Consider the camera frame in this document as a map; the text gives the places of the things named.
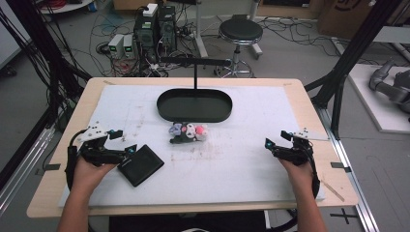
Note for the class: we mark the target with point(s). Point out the black tape cross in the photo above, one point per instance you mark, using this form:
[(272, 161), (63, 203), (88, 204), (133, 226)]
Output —
[(344, 215)]

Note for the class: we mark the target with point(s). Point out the aluminium floor rail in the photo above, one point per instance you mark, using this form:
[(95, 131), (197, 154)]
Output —
[(22, 164), (354, 180)]

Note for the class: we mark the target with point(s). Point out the thin wooden stick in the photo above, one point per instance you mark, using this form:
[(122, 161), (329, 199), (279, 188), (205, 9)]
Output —
[(332, 190)]

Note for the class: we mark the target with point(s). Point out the person's left hand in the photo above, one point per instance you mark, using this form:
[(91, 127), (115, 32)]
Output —
[(87, 175)]

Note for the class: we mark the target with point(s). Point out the white platform board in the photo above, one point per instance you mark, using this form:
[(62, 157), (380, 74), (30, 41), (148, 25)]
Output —
[(370, 96)]

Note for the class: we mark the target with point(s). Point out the black metal frame post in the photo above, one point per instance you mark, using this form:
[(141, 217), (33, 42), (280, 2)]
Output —
[(348, 61)]

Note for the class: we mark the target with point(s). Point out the black round stool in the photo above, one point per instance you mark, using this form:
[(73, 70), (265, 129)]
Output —
[(240, 31)]

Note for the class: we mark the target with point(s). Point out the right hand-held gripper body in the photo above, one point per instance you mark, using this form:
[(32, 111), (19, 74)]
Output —
[(298, 150)]

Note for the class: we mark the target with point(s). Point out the black square wallet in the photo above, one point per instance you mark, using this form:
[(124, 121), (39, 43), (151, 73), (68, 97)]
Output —
[(141, 166)]

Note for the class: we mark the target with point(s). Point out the black tape strip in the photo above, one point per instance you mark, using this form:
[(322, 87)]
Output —
[(339, 165), (52, 167)]

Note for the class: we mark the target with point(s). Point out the cardboard box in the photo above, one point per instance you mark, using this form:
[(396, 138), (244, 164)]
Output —
[(348, 16)]

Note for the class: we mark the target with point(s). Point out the black oval tray with stand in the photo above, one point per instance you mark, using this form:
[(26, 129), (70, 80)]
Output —
[(193, 108)]

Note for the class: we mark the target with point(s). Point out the grey bench power supply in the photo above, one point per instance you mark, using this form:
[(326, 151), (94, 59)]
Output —
[(116, 45), (128, 46)]

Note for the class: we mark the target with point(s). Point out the white table mat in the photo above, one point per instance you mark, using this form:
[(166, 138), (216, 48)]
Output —
[(241, 167)]

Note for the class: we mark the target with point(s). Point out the person's dark clothing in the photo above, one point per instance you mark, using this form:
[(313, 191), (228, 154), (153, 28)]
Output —
[(187, 223)]

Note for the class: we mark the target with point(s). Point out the black computer tower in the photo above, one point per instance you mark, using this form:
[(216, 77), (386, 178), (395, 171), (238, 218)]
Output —
[(145, 35), (167, 27)]

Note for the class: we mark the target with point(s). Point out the white box on tower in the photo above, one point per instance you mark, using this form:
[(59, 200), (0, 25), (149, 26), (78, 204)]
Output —
[(150, 9)]

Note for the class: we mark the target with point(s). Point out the person's right hand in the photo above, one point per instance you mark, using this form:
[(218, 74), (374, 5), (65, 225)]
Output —
[(297, 176)]

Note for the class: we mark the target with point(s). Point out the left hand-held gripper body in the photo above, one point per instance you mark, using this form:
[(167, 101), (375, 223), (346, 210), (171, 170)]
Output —
[(95, 151)]

